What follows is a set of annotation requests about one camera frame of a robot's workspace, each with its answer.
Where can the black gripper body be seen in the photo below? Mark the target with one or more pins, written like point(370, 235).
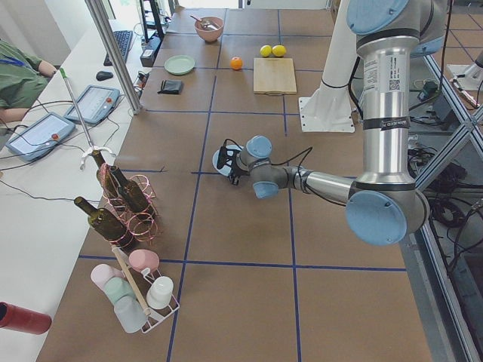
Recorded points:
point(236, 170)

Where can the orange fruit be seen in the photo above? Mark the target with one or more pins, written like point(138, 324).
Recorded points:
point(236, 63)

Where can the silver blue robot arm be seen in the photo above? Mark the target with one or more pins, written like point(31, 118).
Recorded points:
point(382, 204)

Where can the light blue plate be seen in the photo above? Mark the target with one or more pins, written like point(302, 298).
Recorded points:
point(225, 171)

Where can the mint green plate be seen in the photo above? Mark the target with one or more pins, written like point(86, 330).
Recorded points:
point(179, 64)

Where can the bamboo cutting board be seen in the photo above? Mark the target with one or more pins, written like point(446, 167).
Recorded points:
point(274, 76)

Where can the dark wine bottle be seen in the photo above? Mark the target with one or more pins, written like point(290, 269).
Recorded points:
point(132, 194)
point(107, 181)
point(105, 223)

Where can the grey folded cloth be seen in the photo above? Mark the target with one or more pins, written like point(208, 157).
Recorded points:
point(168, 86)

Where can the yellow lemon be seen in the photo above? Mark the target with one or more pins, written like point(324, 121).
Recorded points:
point(279, 50)
point(266, 51)

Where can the white cup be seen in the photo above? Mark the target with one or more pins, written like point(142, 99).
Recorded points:
point(160, 293)

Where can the pink bowl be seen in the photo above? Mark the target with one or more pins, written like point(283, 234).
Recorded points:
point(210, 36)

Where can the metal scoop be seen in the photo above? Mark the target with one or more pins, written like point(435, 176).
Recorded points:
point(205, 24)

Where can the blue teach pendant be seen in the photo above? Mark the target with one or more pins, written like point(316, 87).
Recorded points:
point(96, 102)
point(41, 137)

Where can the mint green cup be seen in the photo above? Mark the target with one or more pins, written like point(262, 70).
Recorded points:
point(116, 288)

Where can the pale pink cup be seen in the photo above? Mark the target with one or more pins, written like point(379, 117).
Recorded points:
point(102, 273)

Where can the black computer mouse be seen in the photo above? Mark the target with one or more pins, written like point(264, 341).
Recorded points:
point(104, 75)

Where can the light grey cup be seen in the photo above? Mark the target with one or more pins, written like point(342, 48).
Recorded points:
point(130, 314)

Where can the black keyboard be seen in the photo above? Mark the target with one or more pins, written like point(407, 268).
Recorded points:
point(123, 39)

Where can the metal grabber stick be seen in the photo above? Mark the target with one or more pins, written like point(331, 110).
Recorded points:
point(74, 114)

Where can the person in green shirt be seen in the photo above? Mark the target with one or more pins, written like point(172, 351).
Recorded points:
point(23, 78)

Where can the red cylinder bottle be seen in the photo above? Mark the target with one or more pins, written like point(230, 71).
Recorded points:
point(24, 320)

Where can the copper wire bottle rack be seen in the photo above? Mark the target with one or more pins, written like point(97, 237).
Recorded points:
point(144, 230)

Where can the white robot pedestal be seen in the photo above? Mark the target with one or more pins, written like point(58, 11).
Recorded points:
point(329, 108)

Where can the wooden rack handle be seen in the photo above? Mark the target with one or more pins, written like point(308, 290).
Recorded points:
point(126, 271)

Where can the white wire cup rack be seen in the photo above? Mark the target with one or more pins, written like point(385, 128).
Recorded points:
point(144, 281)

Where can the aluminium frame post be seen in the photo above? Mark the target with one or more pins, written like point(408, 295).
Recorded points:
point(101, 21)

